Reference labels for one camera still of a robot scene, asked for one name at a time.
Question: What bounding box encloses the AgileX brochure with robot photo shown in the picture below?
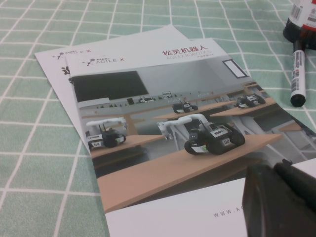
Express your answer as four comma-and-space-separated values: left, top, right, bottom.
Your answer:
64, 37, 316, 237

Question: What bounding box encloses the white marker with black cap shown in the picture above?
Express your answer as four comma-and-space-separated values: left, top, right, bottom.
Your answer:
289, 40, 307, 108

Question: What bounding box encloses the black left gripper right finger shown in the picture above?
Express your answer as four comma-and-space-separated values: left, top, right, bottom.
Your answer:
273, 159, 316, 207

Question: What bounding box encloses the black mesh pen holder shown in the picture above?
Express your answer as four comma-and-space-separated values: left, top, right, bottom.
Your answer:
282, 0, 316, 50

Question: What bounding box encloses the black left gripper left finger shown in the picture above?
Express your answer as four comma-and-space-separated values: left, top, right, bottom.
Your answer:
241, 163, 316, 237

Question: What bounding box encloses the green checked tablecloth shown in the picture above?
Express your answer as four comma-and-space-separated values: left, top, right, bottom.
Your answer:
0, 0, 316, 237

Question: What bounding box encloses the white AgileX brochure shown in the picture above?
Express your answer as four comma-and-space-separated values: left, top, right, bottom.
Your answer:
34, 24, 191, 152

